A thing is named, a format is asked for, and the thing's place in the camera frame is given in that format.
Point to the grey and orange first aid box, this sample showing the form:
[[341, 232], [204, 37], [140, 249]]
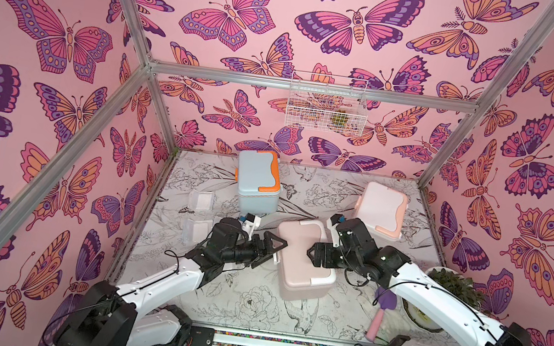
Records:
[[258, 182]]

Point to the purple and pink brush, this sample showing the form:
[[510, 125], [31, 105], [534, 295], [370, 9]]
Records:
[[385, 300]]

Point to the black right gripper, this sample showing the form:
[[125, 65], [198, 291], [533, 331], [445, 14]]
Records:
[[324, 254]]

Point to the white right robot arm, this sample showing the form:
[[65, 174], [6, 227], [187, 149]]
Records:
[[467, 326]]

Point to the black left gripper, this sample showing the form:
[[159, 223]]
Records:
[[264, 244]]

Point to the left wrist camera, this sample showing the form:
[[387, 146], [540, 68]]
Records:
[[250, 225]]

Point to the white wire basket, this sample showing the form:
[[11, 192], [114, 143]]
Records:
[[328, 107]]

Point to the potted green plant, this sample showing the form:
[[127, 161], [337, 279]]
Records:
[[457, 285]]

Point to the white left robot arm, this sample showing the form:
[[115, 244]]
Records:
[[141, 314]]

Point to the pink first aid box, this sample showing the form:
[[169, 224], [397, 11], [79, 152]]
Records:
[[299, 279]]

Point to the white and peach first aid box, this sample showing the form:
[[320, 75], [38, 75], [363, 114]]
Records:
[[382, 210]]

